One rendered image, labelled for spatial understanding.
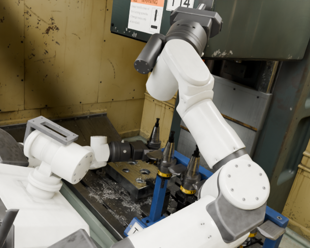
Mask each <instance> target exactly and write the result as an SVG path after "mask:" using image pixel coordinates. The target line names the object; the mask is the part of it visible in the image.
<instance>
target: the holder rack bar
mask: <svg viewBox="0 0 310 248"><path fill-rule="evenodd" d="M174 159H176V160H177V162H176V165H177V164H180V163H181V164H183V165H184V166H186V167H187V165H188V163H189V160H190V159H189V158H187V157H186V156H184V155H182V154H181V153H179V152H177V151H176V150H175V151H174ZM199 174H200V175H201V180H204V179H208V178H209V177H211V176H212V175H213V173H212V172H211V171H209V170H207V169H206V168H204V167H202V166H201V165H199ZM201 180H200V181H201ZM267 219H270V220H271V221H273V222H274V223H276V224H278V225H279V226H280V227H283V228H286V227H287V224H288V222H289V219H288V218H287V217H285V216H283V215H282V214H280V213H278V212H277V211H275V210H273V209H272V208H270V207H268V206H266V213H265V219H264V221H265V220H267Z"/></svg>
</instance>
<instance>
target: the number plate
mask: <svg viewBox="0 0 310 248"><path fill-rule="evenodd" d="M142 230H143V228H142V227H141V226H140V225H139V224H138V223H135V224H134V225H133V227H132V228H131V230H130V231H129V232H128V235H129V236H130V235H132V234H133V233H136V232H139V231H142Z"/></svg>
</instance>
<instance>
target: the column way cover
mask: <svg viewBox="0 0 310 248"><path fill-rule="evenodd" d="M211 75H212V74H211ZM212 76H213V78H214V86H213V89H212V91H213V92H214V94H213V100H212V102H213V103H214V105H215V106H216V108H217V109H218V111H219V112H220V113H221V115H222V116H223V118H224V119H225V121H226V122H227V123H228V124H229V125H230V126H231V127H232V128H233V129H234V130H235V132H236V133H237V135H238V136H239V138H240V139H241V141H242V142H243V144H244V145H245V147H246V148H245V150H246V152H247V153H248V155H249V157H250V158H251V159H252V156H253V153H254V150H255V146H256V143H257V140H258V137H259V134H260V130H262V128H263V125H264V122H265V119H266V116H267V113H268V109H269V106H270V103H271V100H272V97H273V94H271V93H262V92H259V91H258V89H255V88H252V87H249V86H246V85H243V84H240V83H237V82H234V81H231V80H228V79H225V78H221V77H218V76H215V75H212ZM180 127H181V132H180V137H179V141H178V146H177V152H179V153H181V154H182V155H184V156H186V157H187V158H189V159H190V158H191V155H192V154H193V153H194V151H195V150H196V145H197V143H196V141H195V139H194V138H193V136H192V134H191V133H190V131H189V129H188V128H187V126H186V124H185V123H184V121H183V120H182V119H181V124H180ZM199 152H200V151H199ZM199 155H200V163H199V165H201V166H202V167H204V168H206V169H207V170H209V171H211V172H212V173H215V171H214V170H213V168H212V169H211V168H210V167H209V165H208V164H207V162H206V161H205V159H204V157H203V156H202V154H201V153H199Z"/></svg>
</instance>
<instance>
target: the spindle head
mask: <svg viewBox="0 0 310 248"><path fill-rule="evenodd" d="M167 3H168V0H164V6H163V12H162V18H161V25H160V31H159V33H160V34H162V35H164V36H166V34H167V33H168V31H169V29H170V28H171V26H170V15H171V11H169V10H166V8H167ZM130 5H131V0H113V6H112V16H111V26H110V31H111V33H114V34H117V35H121V36H124V37H127V38H131V39H134V40H138V41H141V42H145V43H147V42H148V41H149V39H150V38H151V36H152V35H153V34H150V33H147V32H143V31H138V30H134V29H130V28H128V22H129V13H130ZM211 11H213V12H217V13H218V14H219V16H220V17H221V18H222V22H223V24H222V30H221V31H219V33H218V34H217V35H216V36H214V37H212V38H209V40H208V43H207V44H206V46H205V48H204V51H203V53H204V55H203V56H202V57H201V59H202V60H236V61H292V62H301V61H302V58H303V57H304V54H305V51H306V48H307V45H308V42H309V39H310V0H214V1H213V6H212V9H211Z"/></svg>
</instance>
